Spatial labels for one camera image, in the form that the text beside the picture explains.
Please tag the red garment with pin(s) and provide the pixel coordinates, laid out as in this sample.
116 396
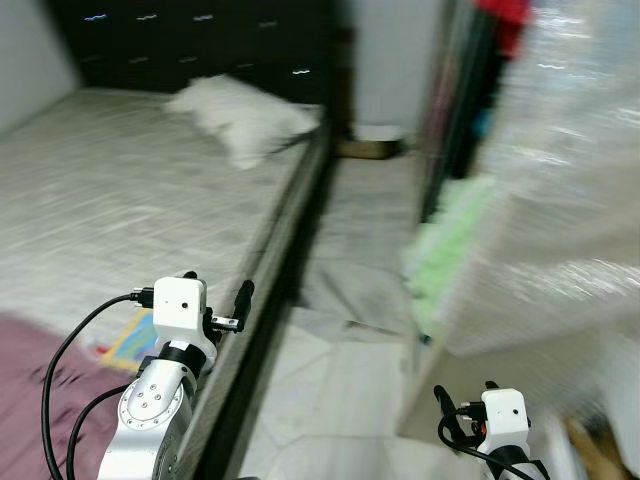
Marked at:
503 25

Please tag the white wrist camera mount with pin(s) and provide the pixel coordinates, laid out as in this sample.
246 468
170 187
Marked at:
503 415
178 310

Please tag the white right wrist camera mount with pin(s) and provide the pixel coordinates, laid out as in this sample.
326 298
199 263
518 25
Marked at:
503 415

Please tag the colourful children's book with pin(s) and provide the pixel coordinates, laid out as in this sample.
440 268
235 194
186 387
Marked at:
130 345

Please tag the white quilted mattress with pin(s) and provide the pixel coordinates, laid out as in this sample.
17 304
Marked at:
120 190

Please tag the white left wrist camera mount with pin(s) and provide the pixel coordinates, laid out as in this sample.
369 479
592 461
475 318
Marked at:
178 310

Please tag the brown cardboard piece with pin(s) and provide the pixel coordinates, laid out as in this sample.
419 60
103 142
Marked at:
592 455

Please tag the white pillow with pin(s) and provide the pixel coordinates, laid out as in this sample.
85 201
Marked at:
240 115

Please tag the clear plastic covered wardrobe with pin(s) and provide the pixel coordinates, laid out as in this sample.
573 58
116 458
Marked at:
560 200

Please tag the pink cartoon print blanket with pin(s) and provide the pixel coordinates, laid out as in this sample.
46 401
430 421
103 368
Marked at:
40 400

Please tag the brown box with white lid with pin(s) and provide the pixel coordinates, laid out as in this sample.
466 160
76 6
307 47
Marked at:
372 145

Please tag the green fluffy cloth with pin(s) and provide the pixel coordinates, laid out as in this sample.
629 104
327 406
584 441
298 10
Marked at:
445 260

